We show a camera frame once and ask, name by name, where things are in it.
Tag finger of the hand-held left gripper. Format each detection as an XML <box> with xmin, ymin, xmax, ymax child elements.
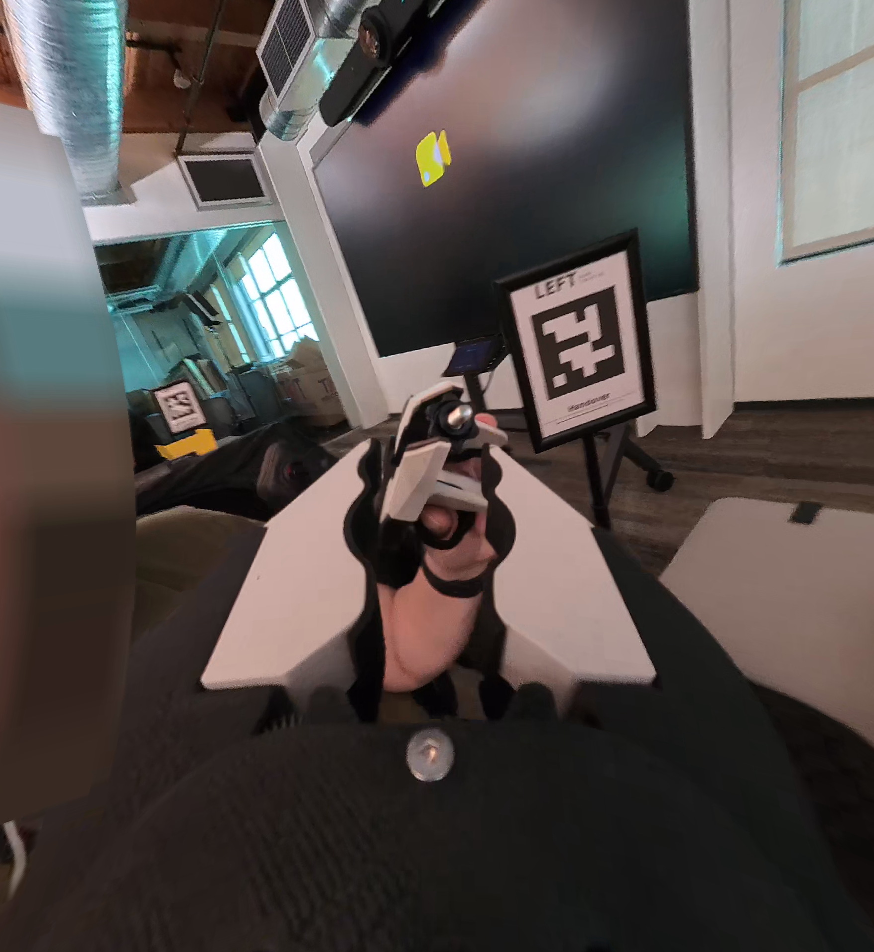
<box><xmin>394</xmin><ymin>381</ymin><xmax>465</xmax><ymax>449</ymax></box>
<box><xmin>379</xmin><ymin>437</ymin><xmax>454</xmax><ymax>523</ymax></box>

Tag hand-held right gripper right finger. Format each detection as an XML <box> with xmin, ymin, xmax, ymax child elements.
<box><xmin>478</xmin><ymin>446</ymin><xmax>659</xmax><ymax>715</ymax></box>

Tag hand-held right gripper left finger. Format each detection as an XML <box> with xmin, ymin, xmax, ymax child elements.
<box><xmin>199</xmin><ymin>439</ymin><xmax>387</xmax><ymax>718</ymax></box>

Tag black knob screw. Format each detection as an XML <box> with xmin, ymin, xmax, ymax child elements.
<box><xmin>436</xmin><ymin>400</ymin><xmax>477</xmax><ymax>449</ymax></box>

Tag person's left hand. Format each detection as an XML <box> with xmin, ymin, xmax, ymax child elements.
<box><xmin>377</xmin><ymin>513</ymin><xmax>501</xmax><ymax>694</ymax></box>

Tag small yellow bin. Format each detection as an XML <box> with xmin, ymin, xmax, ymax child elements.
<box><xmin>156</xmin><ymin>427</ymin><xmax>220</xmax><ymax>462</ymax></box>

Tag small framed marker sign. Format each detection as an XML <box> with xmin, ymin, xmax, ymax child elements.
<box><xmin>150</xmin><ymin>379</ymin><xmax>209</xmax><ymax>435</ymax></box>

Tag small tablet on stand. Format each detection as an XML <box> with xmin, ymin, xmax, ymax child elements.
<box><xmin>443</xmin><ymin>335</ymin><xmax>510</xmax><ymax>412</ymax></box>

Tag cardboard boxes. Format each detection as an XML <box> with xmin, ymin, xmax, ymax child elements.
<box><xmin>272</xmin><ymin>338</ymin><xmax>350</xmax><ymax>426</ymax></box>

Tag black rolling stand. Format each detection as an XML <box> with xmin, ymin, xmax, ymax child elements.
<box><xmin>582</xmin><ymin>424</ymin><xmax>676</xmax><ymax>531</ymax></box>

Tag black framed marker sign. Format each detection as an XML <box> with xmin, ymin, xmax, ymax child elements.
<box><xmin>494</xmin><ymin>228</ymin><xmax>659</xmax><ymax>455</ymax></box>

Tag yellow sticker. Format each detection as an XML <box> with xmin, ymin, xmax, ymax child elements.
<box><xmin>415</xmin><ymin>130</ymin><xmax>452</xmax><ymax>188</ymax></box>

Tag white framed window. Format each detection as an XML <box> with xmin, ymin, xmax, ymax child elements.
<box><xmin>779</xmin><ymin>0</ymin><xmax>874</xmax><ymax>266</ymax></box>

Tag large black wall screen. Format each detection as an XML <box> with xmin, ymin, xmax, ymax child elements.
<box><xmin>311</xmin><ymin>0</ymin><xmax>700</xmax><ymax>359</ymax></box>

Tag white wall vent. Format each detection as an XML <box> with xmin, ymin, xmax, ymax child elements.
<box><xmin>177</xmin><ymin>152</ymin><xmax>272</xmax><ymax>211</ymax></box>

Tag black camera bar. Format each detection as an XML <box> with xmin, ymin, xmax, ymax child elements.
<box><xmin>318</xmin><ymin>0</ymin><xmax>447</xmax><ymax>126</ymax></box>

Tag silver duct with grille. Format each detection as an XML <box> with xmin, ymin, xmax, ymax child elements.
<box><xmin>257</xmin><ymin>0</ymin><xmax>378</xmax><ymax>142</ymax></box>

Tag ribbed silver duct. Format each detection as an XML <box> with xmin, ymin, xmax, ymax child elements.
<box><xmin>1</xmin><ymin>0</ymin><xmax>127</xmax><ymax>203</ymax></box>

